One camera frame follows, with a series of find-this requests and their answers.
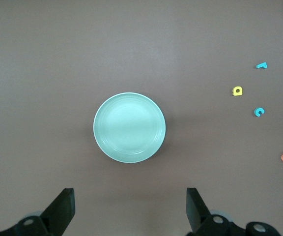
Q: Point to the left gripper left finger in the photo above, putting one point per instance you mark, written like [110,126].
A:
[58,211]

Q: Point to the green plate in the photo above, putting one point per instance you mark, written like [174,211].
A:
[129,127]

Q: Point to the yellow foam letter a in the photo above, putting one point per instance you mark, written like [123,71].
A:
[234,93]

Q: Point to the teal foam letter c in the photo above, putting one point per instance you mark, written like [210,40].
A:
[256,112]

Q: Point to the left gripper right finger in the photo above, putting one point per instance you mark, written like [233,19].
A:
[198,214]

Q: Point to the teal foam letter r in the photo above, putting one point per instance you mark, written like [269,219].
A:
[262,65]

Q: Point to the brown table cover sheet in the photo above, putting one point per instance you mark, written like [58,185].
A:
[58,73]

